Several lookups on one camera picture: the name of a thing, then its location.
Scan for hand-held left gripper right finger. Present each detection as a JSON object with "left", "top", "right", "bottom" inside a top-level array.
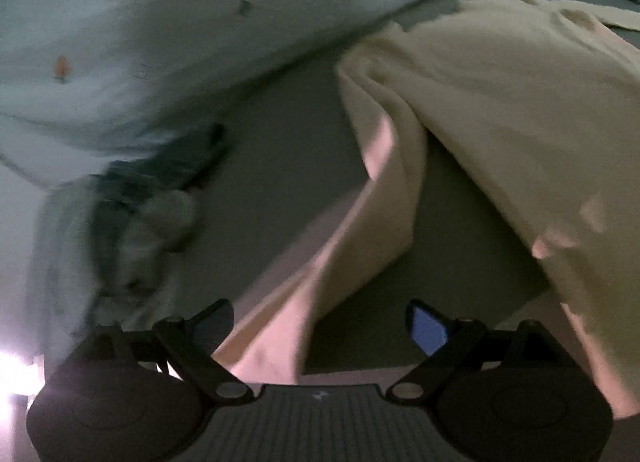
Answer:
[{"left": 387, "top": 298, "right": 566, "bottom": 405}]

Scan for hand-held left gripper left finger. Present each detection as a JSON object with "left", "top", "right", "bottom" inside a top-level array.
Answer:
[{"left": 92, "top": 298, "right": 253, "bottom": 405}]

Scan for cream garment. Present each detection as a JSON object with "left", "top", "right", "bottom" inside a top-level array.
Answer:
[{"left": 215, "top": 0, "right": 640, "bottom": 420}]

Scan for grey bed sheet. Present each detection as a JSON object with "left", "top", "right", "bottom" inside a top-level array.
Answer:
[{"left": 165, "top": 0, "right": 640, "bottom": 378}]

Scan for light blue carrot-print quilt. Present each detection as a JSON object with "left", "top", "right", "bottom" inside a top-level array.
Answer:
[{"left": 0, "top": 0, "right": 576, "bottom": 187}]

